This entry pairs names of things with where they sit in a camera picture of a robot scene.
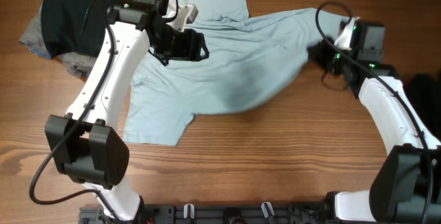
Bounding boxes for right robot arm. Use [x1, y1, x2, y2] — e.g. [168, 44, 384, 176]
[309, 18, 440, 223]

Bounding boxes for black t-shirt under pile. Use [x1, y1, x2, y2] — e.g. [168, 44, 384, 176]
[404, 74, 440, 139]

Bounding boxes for light blue t-shirt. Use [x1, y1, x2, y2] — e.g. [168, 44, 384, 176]
[123, 0, 342, 146]

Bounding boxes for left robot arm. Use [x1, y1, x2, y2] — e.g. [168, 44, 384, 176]
[45, 0, 209, 223]

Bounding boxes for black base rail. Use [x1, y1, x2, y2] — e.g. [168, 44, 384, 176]
[78, 201, 345, 224]

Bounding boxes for left black cable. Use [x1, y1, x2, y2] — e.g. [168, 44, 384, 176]
[28, 23, 121, 224]

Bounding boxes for right black cable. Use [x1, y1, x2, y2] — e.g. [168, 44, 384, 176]
[314, 1, 434, 224]

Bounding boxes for black folded garment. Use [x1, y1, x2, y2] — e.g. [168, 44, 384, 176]
[41, 0, 120, 57]

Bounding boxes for blue folded garment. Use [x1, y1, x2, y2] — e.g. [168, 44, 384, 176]
[29, 48, 52, 59]

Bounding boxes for black cable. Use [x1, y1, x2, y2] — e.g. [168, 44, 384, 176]
[314, 1, 434, 224]
[28, 23, 121, 224]

